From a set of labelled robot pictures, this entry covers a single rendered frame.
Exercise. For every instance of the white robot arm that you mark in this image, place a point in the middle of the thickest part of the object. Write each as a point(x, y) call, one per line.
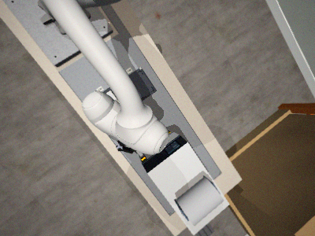
point(127, 120)

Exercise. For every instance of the white cylinder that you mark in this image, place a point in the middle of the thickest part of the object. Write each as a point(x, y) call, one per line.
point(200, 200)

